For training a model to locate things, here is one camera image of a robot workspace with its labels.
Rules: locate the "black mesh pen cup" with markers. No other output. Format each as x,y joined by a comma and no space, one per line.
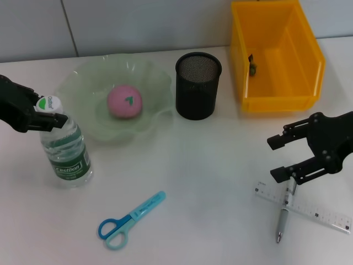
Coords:
197,96

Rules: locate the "clear plastic ruler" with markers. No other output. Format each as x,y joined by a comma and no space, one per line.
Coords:
325,218

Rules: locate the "green plastic wrapper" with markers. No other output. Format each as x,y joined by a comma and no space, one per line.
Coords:
253,69

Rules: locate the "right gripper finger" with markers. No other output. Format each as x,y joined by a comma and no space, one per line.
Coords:
303,171
292,135

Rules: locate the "yellow plastic storage bin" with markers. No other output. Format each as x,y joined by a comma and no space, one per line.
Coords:
275,105

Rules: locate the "green glass fruit plate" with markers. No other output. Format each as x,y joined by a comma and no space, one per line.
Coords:
154,91

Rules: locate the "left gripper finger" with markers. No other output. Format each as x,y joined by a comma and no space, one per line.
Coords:
47,121
36,95

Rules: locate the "blue scissors with cap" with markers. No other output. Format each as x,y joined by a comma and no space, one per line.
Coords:
143,208

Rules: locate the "silver ballpoint pen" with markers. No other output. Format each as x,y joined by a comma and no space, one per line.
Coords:
282,220

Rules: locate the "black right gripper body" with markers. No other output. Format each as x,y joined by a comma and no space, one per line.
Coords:
331,140

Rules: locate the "pink peach toy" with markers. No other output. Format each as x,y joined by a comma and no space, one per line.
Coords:
124,107

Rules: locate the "clear water bottle green label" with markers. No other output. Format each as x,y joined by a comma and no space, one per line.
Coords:
69,165

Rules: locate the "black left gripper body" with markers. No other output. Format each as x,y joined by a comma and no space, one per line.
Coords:
15,107

